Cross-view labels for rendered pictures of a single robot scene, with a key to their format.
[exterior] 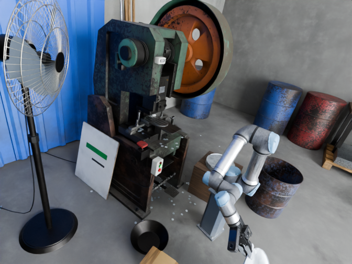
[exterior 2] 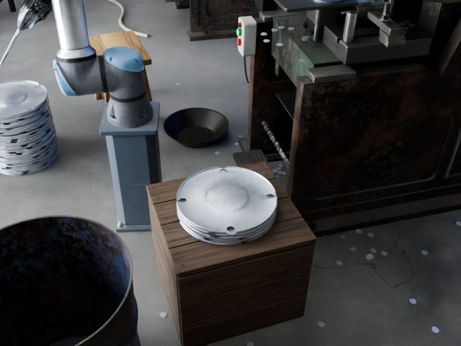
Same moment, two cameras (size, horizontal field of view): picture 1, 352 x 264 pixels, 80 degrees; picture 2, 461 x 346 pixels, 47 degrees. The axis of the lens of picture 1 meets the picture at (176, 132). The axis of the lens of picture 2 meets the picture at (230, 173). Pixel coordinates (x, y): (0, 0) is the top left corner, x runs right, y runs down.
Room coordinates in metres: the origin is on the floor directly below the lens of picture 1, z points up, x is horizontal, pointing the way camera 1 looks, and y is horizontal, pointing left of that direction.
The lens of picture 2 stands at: (2.55, -1.34, 1.40)
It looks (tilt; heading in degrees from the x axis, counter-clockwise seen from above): 38 degrees down; 133
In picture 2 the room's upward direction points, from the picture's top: 1 degrees clockwise
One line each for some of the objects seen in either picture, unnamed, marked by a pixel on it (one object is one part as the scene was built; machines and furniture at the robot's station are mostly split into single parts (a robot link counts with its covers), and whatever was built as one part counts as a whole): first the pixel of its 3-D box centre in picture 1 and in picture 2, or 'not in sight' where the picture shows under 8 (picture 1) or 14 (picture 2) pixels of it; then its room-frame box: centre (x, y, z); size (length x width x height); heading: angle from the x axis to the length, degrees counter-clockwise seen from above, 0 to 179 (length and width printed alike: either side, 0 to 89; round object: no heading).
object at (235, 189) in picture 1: (230, 191); not in sight; (0.89, -0.35, 0.80); 0.11 x 0.11 x 0.08; 57
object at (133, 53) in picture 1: (157, 52); not in sight; (1.66, 0.25, 1.33); 0.66 x 0.18 x 0.18; 149
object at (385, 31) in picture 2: (162, 115); (385, 19); (1.81, 0.16, 0.76); 0.17 x 0.06 x 0.10; 149
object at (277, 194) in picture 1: (271, 187); (57, 342); (1.71, -1.07, 0.24); 0.42 x 0.42 x 0.48
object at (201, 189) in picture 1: (215, 178); (226, 251); (1.76, -0.50, 0.18); 0.40 x 0.38 x 0.35; 63
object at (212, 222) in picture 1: (217, 210); (136, 169); (1.28, -0.47, 0.23); 0.19 x 0.19 x 0.45; 47
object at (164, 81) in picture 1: (157, 91); not in sight; (1.64, 0.21, 1.04); 0.17 x 0.15 x 0.30; 59
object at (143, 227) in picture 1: (149, 239); (196, 130); (1.04, 0.05, 0.04); 0.30 x 0.30 x 0.07
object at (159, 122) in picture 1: (164, 131); (311, 16); (1.57, 0.10, 0.72); 0.25 x 0.14 x 0.14; 59
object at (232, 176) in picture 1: (231, 175); (122, 71); (1.27, -0.47, 0.62); 0.13 x 0.12 x 0.14; 57
